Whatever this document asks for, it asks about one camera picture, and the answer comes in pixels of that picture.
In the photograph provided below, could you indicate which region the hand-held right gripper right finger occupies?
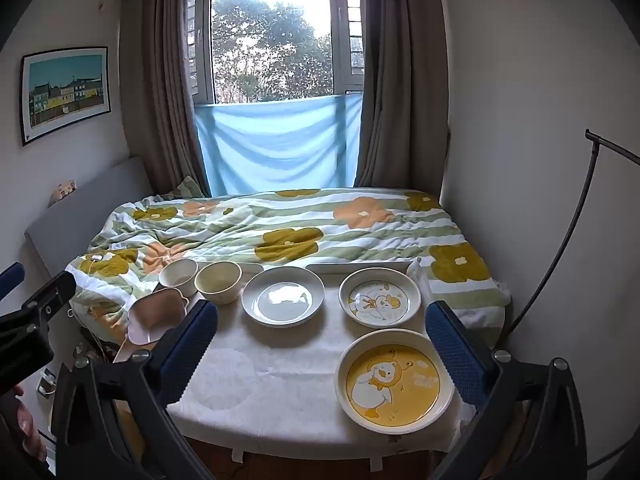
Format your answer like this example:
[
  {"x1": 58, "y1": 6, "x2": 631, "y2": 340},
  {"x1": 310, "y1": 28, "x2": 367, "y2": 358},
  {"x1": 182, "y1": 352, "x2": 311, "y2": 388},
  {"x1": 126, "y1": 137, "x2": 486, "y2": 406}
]
[{"x1": 425, "y1": 301, "x2": 588, "y2": 480}]

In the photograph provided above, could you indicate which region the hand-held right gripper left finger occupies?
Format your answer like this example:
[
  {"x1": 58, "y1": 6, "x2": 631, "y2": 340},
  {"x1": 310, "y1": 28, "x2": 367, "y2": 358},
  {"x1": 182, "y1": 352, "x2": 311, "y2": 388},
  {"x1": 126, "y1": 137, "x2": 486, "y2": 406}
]
[{"x1": 52, "y1": 301, "x2": 219, "y2": 480}]

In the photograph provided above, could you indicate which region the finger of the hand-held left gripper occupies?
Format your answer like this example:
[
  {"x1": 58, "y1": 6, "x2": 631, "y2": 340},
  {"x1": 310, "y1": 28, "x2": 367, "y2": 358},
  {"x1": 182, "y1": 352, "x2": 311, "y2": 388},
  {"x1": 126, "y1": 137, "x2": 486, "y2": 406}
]
[
  {"x1": 0, "y1": 262, "x2": 25, "y2": 302},
  {"x1": 21, "y1": 271, "x2": 77, "y2": 322}
]

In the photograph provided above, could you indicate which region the pink handled dish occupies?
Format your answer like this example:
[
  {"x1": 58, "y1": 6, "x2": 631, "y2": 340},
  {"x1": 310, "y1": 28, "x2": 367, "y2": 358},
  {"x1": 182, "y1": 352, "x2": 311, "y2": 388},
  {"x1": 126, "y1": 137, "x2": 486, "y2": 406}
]
[{"x1": 127, "y1": 287, "x2": 190, "y2": 346}]

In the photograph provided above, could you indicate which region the person's left hand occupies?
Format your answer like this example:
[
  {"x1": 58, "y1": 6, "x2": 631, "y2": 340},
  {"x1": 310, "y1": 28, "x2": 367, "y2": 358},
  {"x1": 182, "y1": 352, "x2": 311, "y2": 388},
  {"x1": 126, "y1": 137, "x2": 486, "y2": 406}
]
[{"x1": 12, "y1": 385, "x2": 48, "y2": 463}]

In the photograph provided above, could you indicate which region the large yellow duck plate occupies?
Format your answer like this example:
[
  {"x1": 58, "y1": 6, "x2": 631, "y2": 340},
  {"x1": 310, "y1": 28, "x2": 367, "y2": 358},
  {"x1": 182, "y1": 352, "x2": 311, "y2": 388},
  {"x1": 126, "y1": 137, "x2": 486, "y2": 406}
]
[{"x1": 335, "y1": 329, "x2": 455, "y2": 434}]

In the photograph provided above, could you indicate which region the cream bowl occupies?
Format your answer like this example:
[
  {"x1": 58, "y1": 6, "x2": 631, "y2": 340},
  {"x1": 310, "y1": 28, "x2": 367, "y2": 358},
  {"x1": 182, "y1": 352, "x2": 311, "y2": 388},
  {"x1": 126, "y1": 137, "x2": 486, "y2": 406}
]
[{"x1": 194, "y1": 261, "x2": 243, "y2": 306}]

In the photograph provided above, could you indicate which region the small white duck plate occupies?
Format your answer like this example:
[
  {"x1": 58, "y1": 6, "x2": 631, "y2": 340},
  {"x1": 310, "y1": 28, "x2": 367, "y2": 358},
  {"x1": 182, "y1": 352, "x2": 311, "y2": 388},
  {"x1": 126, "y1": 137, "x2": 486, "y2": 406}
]
[{"x1": 339, "y1": 268, "x2": 422, "y2": 329}]

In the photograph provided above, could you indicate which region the grey padded headboard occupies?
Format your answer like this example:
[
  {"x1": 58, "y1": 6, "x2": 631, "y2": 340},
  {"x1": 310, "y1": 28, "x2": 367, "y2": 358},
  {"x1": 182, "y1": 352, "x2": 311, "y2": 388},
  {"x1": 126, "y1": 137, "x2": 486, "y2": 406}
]
[{"x1": 24, "y1": 156, "x2": 151, "y2": 281}]

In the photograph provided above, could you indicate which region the small plush toy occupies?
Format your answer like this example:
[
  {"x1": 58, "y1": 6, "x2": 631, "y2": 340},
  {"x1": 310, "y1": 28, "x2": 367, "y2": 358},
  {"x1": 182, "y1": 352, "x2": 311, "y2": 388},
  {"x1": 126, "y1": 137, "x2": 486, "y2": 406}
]
[{"x1": 48, "y1": 180, "x2": 78, "y2": 208}]

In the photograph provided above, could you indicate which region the plain white plate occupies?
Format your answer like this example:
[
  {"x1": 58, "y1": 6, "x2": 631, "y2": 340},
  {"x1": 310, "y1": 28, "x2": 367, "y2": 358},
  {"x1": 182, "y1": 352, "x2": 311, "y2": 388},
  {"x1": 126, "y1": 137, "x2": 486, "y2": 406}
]
[{"x1": 241, "y1": 266, "x2": 326, "y2": 329}]

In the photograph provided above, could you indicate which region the green patterned pillow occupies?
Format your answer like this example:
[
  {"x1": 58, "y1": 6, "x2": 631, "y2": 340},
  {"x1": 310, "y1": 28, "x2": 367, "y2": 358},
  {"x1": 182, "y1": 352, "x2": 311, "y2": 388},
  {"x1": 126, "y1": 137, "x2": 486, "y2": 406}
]
[{"x1": 165, "y1": 175, "x2": 203, "y2": 199}]

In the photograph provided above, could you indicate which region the floral striped blanket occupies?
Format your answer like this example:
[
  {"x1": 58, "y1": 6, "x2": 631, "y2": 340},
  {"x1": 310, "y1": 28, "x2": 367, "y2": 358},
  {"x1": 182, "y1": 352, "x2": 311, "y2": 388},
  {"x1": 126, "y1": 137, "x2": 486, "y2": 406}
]
[{"x1": 67, "y1": 187, "x2": 512, "y2": 351}]

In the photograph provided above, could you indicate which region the black curved stand pole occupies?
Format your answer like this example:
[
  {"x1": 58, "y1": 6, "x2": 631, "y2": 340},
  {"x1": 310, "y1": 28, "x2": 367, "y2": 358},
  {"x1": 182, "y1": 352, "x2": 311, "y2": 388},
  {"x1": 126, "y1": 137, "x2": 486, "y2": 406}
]
[{"x1": 500, "y1": 129, "x2": 640, "y2": 348}]

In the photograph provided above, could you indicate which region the light blue cloth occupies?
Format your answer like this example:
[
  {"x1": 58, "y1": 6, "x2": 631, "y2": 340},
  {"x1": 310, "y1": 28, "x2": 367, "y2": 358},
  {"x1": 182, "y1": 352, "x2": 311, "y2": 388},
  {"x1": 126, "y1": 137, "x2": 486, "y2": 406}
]
[{"x1": 194, "y1": 92, "x2": 363, "y2": 197}]

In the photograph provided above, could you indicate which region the brown curtain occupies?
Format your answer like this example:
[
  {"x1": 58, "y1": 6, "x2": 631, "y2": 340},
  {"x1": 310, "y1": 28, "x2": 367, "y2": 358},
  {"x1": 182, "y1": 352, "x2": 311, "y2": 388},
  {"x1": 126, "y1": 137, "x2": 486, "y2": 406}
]
[
  {"x1": 352, "y1": 0, "x2": 449, "y2": 196},
  {"x1": 119, "y1": 0, "x2": 211, "y2": 198}
]

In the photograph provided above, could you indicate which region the window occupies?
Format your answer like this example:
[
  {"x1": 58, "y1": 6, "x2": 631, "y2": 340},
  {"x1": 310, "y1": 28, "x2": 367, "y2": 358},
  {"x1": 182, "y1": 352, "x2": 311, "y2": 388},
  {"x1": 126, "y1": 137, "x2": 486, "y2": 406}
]
[{"x1": 186, "y1": 0, "x2": 365, "y2": 107}]

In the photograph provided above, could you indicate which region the framed wall picture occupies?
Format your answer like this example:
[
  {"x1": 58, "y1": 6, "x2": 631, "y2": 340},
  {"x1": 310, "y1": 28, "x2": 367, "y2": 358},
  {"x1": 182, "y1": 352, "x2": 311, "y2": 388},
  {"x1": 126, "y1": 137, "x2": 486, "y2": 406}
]
[{"x1": 20, "y1": 46, "x2": 112, "y2": 147}]

